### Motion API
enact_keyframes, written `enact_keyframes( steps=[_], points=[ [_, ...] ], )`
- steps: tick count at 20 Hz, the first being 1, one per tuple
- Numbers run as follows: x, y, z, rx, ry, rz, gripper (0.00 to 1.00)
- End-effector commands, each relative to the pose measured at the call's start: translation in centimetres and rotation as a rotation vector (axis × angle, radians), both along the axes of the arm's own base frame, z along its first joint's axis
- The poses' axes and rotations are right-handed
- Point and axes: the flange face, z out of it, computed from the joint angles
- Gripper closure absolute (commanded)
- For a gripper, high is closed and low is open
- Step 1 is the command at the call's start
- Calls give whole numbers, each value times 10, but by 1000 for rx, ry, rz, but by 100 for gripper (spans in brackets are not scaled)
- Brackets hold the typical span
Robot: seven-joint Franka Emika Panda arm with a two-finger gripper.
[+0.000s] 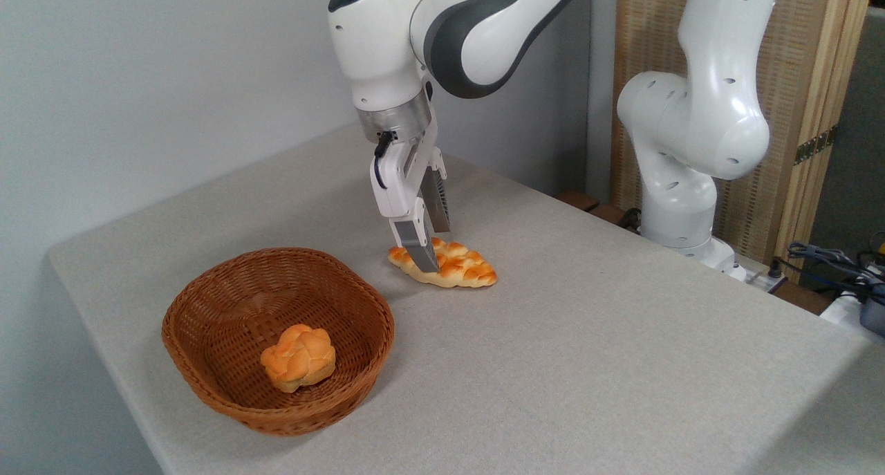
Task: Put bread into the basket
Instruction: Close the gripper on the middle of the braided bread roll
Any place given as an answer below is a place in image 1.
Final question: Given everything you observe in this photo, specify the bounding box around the black and blue cable bundle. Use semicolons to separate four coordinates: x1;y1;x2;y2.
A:
773;241;885;304

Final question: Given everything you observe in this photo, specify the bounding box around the round knotted bread roll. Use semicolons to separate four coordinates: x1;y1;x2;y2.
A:
260;324;337;393

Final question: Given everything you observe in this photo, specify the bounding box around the long braided bread loaf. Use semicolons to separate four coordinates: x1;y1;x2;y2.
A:
387;237;498;289

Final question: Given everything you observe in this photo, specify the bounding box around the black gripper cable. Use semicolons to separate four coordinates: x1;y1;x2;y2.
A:
373;131;397;189

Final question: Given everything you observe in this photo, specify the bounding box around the brown wicker basket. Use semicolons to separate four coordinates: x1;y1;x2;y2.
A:
162;247;395;437

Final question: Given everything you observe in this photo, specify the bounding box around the white power strip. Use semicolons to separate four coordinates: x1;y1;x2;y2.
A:
819;290;885;344

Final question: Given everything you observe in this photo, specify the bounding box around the grey tablecloth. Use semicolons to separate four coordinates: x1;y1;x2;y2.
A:
47;122;885;475

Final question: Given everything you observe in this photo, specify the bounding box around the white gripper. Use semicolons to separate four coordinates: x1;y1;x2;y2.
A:
369;112;452;274

